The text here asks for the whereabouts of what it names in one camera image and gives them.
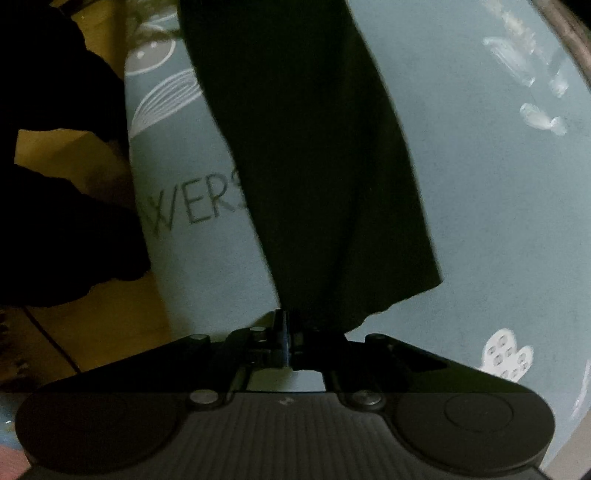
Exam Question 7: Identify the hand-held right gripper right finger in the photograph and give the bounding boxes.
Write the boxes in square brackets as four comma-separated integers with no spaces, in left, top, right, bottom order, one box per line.
[290,311,539,409]

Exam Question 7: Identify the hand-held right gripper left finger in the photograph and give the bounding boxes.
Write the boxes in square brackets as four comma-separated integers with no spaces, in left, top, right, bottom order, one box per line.
[32,311,289,409]

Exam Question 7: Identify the black pants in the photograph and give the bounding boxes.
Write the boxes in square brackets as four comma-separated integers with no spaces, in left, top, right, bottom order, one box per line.
[178,0,444,370]

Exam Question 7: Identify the bed with blue floral sheet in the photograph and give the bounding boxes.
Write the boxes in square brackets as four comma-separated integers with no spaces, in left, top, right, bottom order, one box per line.
[122,0,591,480]

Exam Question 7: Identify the person's black clothing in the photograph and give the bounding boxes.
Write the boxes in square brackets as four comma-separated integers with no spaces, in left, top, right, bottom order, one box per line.
[0,0,151,308]

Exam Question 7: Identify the black floor cable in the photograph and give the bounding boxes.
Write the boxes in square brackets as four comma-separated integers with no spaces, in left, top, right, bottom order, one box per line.
[21,307,81,374]

